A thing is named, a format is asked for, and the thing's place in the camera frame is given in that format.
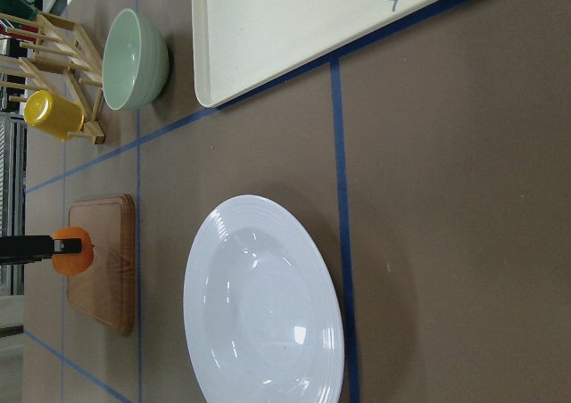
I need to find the yellow cup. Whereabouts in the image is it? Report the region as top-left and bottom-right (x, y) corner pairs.
(23, 90), (85, 141)

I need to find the dark green cup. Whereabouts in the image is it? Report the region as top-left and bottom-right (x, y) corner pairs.
(1, 0), (37, 21)

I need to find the orange fruit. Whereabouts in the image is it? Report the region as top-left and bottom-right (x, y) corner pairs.
(52, 226), (94, 276)

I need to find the wooden dish rack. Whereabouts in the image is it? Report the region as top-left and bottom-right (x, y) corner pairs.
(1, 12), (105, 144)

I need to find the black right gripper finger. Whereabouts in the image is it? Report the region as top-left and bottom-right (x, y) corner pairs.
(1, 235), (83, 263)

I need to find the cream rectangular tray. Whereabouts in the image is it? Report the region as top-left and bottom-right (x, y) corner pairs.
(191, 0), (439, 107)

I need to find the white round plate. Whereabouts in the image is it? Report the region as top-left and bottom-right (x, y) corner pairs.
(183, 195), (344, 402)

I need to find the wooden cutting board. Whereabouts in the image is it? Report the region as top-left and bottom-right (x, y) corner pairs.
(67, 194), (136, 335)

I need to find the green ceramic bowl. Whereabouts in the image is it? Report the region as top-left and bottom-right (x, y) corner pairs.
(102, 8), (170, 111)

